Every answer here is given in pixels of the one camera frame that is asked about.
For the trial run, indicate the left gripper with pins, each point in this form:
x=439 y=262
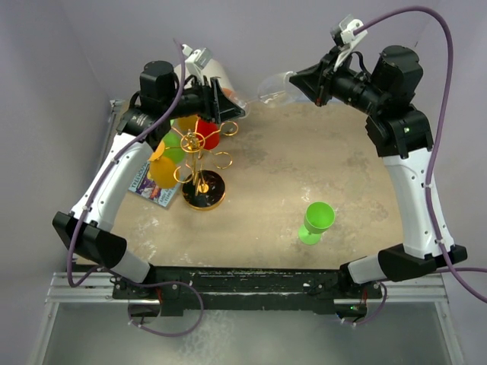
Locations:
x=216 y=106

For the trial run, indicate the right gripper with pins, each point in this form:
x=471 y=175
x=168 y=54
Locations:
x=311 y=79

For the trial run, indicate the red wine glass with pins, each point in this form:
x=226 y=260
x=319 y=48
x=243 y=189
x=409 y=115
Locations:
x=208 y=132

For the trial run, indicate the clear plastic wine glass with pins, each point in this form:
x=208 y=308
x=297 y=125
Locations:
x=273 y=92

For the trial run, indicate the green wine glass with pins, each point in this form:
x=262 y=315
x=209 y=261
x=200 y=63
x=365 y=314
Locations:
x=172 y=149
x=318 y=218

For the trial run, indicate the gold wine glass rack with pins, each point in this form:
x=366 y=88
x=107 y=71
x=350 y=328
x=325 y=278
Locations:
x=204 y=189

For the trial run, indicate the orange wine glass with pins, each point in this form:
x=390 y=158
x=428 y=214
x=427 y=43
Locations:
x=161 y=169

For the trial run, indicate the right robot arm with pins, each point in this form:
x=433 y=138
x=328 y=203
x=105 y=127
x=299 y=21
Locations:
x=403 y=140

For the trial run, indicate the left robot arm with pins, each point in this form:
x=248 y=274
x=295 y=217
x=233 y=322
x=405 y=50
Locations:
x=163 y=95

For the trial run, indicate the round mini drawer chest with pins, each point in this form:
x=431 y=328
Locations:
x=212 y=69

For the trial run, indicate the children's paperback book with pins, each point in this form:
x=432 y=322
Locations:
x=146 y=188

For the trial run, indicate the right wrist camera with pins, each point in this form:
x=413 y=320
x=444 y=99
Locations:
x=346 y=39

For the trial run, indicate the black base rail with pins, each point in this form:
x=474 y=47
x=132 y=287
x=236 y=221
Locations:
x=174 y=290

